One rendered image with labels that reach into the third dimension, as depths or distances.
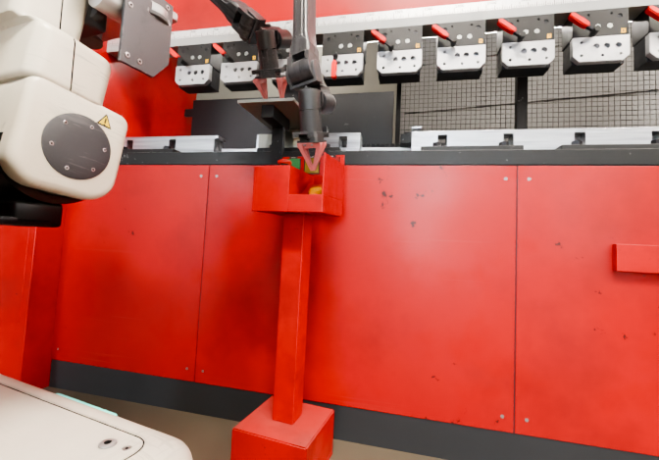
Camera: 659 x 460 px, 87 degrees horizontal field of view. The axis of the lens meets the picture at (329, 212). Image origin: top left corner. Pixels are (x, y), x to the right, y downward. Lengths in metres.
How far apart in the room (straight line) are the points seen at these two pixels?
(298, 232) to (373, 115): 1.04
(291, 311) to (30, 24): 0.75
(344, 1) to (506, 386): 1.34
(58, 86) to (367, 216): 0.78
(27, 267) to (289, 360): 1.02
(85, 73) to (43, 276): 1.05
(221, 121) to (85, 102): 1.44
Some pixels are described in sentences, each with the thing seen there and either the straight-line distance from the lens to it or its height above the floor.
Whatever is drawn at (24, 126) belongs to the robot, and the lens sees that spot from 0.66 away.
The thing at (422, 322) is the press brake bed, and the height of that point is 0.37.
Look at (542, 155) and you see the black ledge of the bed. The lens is 1.15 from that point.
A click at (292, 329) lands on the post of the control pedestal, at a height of 0.36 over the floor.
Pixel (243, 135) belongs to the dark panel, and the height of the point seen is 1.13.
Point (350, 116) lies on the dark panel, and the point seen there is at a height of 1.22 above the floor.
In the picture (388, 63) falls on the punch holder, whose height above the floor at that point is 1.21.
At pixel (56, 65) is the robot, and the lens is 0.70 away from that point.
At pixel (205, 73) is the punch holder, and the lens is 1.54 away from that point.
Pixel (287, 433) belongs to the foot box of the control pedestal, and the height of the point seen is 0.12.
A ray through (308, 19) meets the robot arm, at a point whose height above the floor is 1.16.
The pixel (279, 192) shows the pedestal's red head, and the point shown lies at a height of 0.71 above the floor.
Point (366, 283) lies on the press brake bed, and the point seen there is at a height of 0.47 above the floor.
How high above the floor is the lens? 0.60
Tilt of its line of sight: 4 degrees up
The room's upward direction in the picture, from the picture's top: 3 degrees clockwise
